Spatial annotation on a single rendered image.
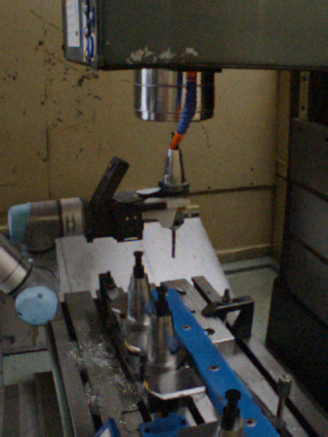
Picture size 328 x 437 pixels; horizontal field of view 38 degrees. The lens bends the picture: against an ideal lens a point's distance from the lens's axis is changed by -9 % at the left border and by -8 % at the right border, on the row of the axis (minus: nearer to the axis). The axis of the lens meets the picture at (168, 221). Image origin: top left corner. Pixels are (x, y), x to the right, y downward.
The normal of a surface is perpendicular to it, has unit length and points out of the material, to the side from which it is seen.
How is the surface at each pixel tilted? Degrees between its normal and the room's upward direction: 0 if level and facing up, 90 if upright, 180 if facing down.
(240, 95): 90
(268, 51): 90
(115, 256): 24
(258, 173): 90
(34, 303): 90
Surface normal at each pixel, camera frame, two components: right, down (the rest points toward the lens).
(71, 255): 0.12, -0.71
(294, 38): 0.30, 0.34
